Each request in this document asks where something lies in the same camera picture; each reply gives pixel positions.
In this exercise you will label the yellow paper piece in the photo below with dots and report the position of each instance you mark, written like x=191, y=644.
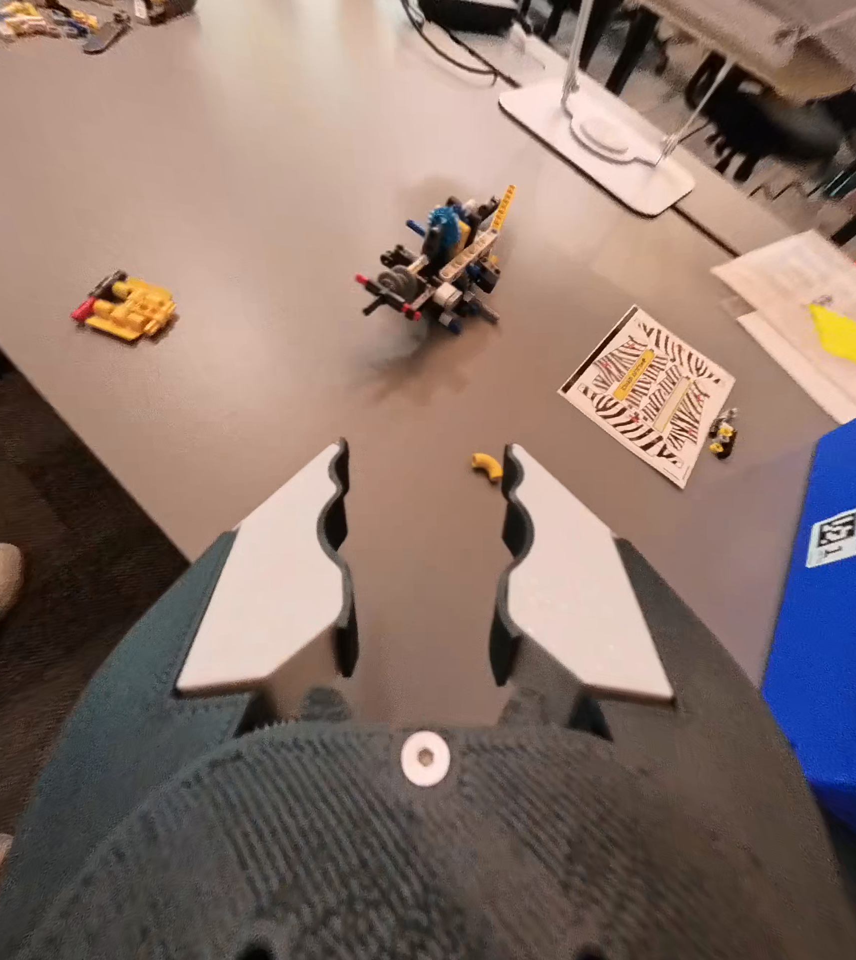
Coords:
x=844, y=337

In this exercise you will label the small black yellow lego pieces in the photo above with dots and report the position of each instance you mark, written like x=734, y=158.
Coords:
x=724, y=435

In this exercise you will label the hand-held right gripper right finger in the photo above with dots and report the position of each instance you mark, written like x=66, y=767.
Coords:
x=585, y=600

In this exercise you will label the blue plastic bin with tag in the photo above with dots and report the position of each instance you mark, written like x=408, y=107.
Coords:
x=847, y=675

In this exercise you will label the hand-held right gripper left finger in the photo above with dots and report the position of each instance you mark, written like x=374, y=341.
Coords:
x=270, y=592

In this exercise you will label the pile of loose lego pieces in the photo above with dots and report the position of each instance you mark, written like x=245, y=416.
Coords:
x=23, y=19

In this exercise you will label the black blue yellow lego model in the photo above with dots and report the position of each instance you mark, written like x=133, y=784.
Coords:
x=450, y=262

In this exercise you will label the white book stand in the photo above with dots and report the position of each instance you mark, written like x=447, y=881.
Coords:
x=622, y=169

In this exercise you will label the white paper sheet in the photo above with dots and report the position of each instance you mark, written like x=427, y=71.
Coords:
x=795, y=270
x=795, y=360

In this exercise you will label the yellow lego subassembly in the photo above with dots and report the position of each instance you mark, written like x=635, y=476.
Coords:
x=132, y=307

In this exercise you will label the black office chair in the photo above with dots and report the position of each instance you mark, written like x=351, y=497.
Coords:
x=772, y=127

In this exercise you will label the black box device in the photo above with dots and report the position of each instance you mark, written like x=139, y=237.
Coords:
x=473, y=13

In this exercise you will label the zebra striped sticker sheet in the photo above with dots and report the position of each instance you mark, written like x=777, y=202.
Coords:
x=645, y=390

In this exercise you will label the yellow curved lego piece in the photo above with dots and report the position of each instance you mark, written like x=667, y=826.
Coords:
x=489, y=465

